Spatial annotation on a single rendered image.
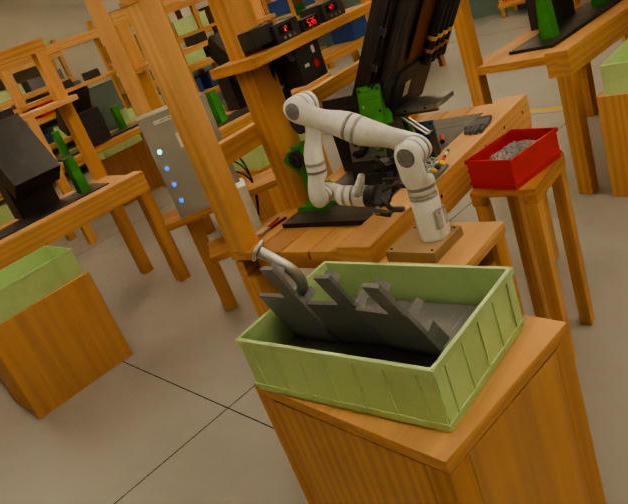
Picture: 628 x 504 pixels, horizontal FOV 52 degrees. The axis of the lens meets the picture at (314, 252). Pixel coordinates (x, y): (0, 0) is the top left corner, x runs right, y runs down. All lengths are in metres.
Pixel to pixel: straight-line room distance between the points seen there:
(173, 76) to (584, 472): 1.80
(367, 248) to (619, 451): 1.10
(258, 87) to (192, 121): 0.38
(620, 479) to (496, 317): 0.98
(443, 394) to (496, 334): 0.26
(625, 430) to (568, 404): 0.79
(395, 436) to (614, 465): 1.12
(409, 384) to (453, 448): 0.16
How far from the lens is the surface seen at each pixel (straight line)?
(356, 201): 2.18
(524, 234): 2.93
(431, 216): 2.03
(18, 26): 12.72
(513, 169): 2.48
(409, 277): 1.81
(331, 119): 2.08
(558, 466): 1.82
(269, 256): 1.62
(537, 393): 1.65
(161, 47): 2.40
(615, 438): 2.55
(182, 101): 2.40
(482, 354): 1.54
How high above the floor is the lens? 1.74
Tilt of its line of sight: 22 degrees down
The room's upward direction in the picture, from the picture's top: 21 degrees counter-clockwise
